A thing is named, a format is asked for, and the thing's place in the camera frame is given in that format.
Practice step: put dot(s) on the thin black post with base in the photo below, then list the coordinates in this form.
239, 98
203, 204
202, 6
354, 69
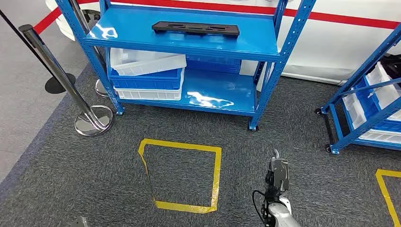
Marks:
59, 84

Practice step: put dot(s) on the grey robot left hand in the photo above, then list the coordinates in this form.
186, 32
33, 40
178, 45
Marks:
80, 223

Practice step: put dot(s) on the white car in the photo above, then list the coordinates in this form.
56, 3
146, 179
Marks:
329, 50

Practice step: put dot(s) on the black plastic frame part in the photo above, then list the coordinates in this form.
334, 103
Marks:
194, 28

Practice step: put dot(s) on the red barrier belt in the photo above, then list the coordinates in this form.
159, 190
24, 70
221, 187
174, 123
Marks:
344, 19

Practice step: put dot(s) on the blue metal shelf rack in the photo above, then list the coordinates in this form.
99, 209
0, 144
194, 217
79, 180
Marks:
360, 71
141, 28

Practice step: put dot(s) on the chrome stanchion post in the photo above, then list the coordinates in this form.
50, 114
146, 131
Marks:
101, 89
62, 78

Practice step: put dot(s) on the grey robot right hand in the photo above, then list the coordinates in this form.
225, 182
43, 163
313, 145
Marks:
278, 175

